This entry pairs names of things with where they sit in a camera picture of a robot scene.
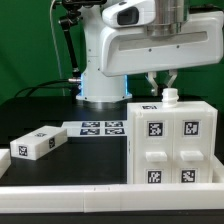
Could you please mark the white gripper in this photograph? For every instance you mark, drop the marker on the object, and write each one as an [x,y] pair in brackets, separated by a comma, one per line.
[154,35]

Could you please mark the white front boundary rail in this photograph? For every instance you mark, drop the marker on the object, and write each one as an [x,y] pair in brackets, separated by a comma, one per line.
[108,198]

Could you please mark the white boundary rail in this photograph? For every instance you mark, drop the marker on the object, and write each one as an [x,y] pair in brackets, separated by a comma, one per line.
[5,161]
[218,171]
[108,198]

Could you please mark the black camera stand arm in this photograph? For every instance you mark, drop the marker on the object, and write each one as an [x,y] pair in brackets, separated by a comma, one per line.
[66,22]

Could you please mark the white left boundary rail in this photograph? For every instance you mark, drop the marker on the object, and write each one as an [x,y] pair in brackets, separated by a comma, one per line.
[5,161]

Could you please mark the white cabinet body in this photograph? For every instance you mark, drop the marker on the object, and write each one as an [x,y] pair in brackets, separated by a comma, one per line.
[135,133]

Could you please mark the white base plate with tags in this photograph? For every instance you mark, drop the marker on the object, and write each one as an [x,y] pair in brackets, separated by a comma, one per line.
[95,128]

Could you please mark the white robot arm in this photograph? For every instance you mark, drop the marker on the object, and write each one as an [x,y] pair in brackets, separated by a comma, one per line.
[97,87]

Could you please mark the white right boundary rail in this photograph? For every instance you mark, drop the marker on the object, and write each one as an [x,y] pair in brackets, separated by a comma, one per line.
[218,171]

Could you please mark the white box with tags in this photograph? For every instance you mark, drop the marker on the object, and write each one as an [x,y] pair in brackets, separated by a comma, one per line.
[38,143]

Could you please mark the white door panel with tag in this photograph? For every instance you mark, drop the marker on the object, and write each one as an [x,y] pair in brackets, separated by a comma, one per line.
[157,147]

